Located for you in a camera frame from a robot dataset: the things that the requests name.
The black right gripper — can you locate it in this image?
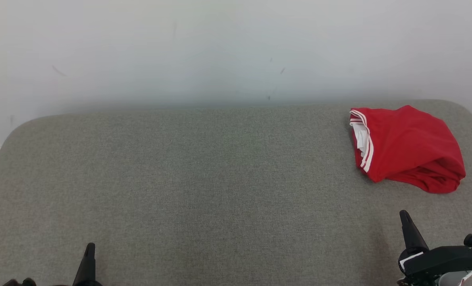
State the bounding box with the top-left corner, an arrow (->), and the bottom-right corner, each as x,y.
397,210 -> 439,286

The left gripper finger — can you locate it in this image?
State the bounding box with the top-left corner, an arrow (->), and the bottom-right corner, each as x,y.
72,242 -> 98,286

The red white basketball jersey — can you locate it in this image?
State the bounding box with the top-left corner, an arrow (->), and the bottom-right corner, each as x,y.
349,104 -> 463,184

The grey fabric sofa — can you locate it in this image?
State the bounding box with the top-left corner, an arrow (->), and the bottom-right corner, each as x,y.
0,99 -> 472,286

